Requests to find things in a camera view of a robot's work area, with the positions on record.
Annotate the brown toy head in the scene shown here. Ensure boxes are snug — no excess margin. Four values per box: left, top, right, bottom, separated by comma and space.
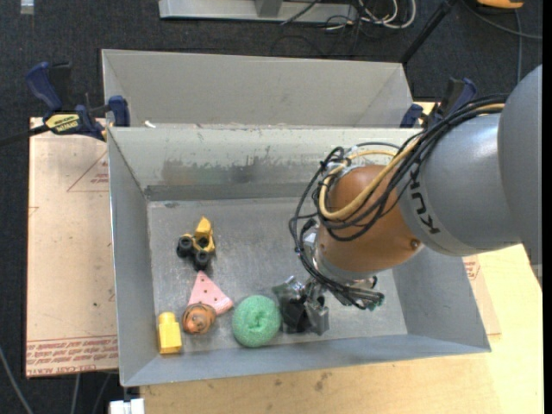
181, 302, 218, 336

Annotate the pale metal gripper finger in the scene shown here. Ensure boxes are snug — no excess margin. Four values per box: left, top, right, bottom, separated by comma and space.
304, 295, 331, 336
272, 275, 303, 302

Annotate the green round scrub sponge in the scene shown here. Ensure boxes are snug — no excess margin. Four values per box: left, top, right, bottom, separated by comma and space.
231, 295, 283, 348

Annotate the pink triangular sponge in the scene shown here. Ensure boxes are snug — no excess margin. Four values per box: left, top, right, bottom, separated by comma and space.
187, 270, 235, 317

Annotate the grey metal bin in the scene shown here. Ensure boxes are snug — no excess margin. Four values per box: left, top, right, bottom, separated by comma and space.
101, 48, 492, 388

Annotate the yellow plastic block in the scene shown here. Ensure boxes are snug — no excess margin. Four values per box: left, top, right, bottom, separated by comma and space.
156, 310, 184, 355

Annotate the yellow toy truck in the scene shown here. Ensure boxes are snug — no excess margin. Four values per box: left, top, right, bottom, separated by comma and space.
175, 216, 217, 272

